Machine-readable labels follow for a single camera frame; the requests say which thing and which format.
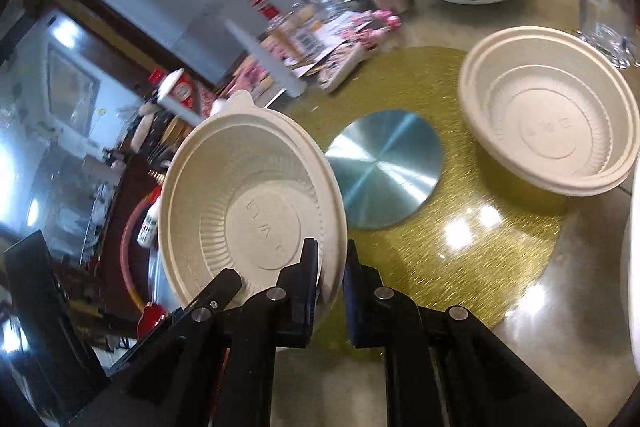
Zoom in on paper booklets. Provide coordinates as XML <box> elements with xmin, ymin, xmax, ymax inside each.
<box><xmin>260</xmin><ymin>27</ymin><xmax>368</xmax><ymax>92</ymax></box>

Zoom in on pink and yellow hoop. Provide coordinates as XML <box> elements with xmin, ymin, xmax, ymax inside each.
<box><xmin>120</xmin><ymin>187</ymin><xmax>166</xmax><ymax>313</ymax></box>

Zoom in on beige ribbed bowl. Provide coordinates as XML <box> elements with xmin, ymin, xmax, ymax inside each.
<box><xmin>457</xmin><ymin>26</ymin><xmax>640</xmax><ymax>198</ymax></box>
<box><xmin>159</xmin><ymin>89</ymin><xmax>347</xmax><ymax>352</ymax></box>

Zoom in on gold glitter turntable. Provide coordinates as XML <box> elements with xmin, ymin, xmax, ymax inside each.
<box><xmin>280</xmin><ymin>47</ymin><xmax>566</xmax><ymax>360</ymax></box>

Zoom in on small white drink bottle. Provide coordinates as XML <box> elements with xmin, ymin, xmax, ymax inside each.
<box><xmin>136</xmin><ymin>194</ymin><xmax>163</xmax><ymax>249</ymax></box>

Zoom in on white liquor bottle red label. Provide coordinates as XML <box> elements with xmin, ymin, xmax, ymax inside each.
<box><xmin>149</xmin><ymin>68</ymin><xmax>203</xmax><ymax>128</ymax></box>

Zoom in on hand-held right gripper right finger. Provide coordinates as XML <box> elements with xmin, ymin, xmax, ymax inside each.
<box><xmin>342</xmin><ymin>239</ymin><xmax>588</xmax><ymax>427</ymax></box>

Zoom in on pink cloth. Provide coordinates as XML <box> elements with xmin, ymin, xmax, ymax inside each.
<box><xmin>235</xmin><ymin>62</ymin><xmax>273</xmax><ymax>90</ymax></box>

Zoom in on pink bead string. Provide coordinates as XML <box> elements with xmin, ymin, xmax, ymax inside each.
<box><xmin>350</xmin><ymin>9</ymin><xmax>403</xmax><ymax>50</ymax></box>

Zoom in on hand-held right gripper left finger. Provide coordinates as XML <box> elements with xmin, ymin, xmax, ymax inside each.
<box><xmin>70</xmin><ymin>237</ymin><xmax>321</xmax><ymax>427</ymax></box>

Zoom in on framed wall painting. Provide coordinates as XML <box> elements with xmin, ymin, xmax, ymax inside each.
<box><xmin>45</xmin><ymin>42</ymin><xmax>101</xmax><ymax>128</ymax></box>

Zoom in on white tube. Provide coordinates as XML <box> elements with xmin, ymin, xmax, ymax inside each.
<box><xmin>224</xmin><ymin>19</ymin><xmax>308</xmax><ymax>98</ymax></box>

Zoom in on large white bowl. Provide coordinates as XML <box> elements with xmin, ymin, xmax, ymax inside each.
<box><xmin>620</xmin><ymin>164</ymin><xmax>640</xmax><ymax>358</ymax></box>

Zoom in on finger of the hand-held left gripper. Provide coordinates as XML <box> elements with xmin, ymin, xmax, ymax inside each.
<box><xmin>107</xmin><ymin>311</ymin><xmax>182</xmax><ymax>374</ymax></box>
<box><xmin>181</xmin><ymin>268</ymin><xmax>243</xmax><ymax>312</ymax></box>

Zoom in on small glass bottle red cap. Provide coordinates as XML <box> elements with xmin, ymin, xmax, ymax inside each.
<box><xmin>252</xmin><ymin>0</ymin><xmax>321</xmax><ymax>62</ymax></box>

